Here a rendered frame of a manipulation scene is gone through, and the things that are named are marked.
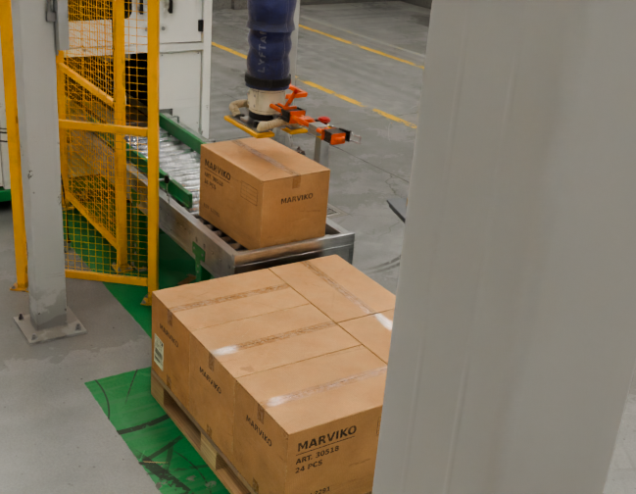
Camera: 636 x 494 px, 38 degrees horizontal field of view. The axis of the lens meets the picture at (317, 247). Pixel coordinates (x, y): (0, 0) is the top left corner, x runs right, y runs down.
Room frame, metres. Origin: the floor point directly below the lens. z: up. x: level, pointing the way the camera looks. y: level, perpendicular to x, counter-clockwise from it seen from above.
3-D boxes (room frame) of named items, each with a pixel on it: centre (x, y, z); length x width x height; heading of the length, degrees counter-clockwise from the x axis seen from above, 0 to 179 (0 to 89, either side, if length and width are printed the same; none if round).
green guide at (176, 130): (5.56, 0.75, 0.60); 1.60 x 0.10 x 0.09; 34
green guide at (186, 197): (5.25, 1.19, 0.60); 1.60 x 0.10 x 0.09; 34
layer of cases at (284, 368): (3.43, -0.02, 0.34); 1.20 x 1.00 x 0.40; 34
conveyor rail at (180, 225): (4.93, 1.04, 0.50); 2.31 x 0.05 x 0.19; 34
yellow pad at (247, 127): (4.38, 0.39, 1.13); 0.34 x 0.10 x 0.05; 35
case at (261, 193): (4.43, 0.31, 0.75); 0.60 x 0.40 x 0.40; 38
